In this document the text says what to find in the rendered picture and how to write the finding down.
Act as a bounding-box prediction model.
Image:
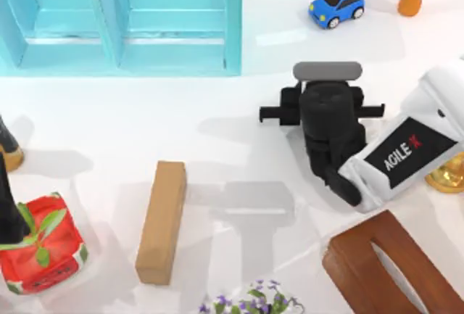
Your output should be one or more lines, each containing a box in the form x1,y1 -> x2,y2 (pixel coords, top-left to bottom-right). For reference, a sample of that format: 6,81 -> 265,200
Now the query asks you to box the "blue toy car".
307,0 -> 365,30

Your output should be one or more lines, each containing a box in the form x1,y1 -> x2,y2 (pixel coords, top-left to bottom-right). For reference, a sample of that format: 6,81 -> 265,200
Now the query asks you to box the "dark bottle with orange base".
0,113 -> 26,173

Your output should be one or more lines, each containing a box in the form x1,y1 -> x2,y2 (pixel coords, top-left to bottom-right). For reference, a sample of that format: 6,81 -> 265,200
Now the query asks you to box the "brown wooden tissue box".
321,209 -> 464,314

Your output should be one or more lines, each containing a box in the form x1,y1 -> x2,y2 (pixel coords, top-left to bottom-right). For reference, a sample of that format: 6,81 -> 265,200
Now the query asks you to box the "gold trophy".
424,153 -> 464,195

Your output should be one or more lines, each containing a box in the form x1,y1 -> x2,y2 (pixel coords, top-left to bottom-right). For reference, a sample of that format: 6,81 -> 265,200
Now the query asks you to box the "purple flower plant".
198,278 -> 306,314

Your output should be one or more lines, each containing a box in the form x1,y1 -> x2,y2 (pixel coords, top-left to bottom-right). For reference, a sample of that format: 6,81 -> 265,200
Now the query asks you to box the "light blue rack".
0,0 -> 243,78

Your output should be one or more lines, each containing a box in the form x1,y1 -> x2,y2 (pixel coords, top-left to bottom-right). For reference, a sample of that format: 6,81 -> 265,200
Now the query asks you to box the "red watermelon plant pot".
0,191 -> 90,295

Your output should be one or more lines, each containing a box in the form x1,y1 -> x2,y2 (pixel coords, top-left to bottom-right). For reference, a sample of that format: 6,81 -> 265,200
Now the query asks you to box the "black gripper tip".
0,149 -> 30,247

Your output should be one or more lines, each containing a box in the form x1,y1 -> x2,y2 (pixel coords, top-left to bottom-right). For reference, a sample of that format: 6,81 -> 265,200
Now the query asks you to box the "wooden block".
135,160 -> 188,286

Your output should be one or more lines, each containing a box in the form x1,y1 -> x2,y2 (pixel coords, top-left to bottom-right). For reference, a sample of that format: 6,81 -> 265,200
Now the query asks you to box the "pale grey rounded box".
292,61 -> 364,83

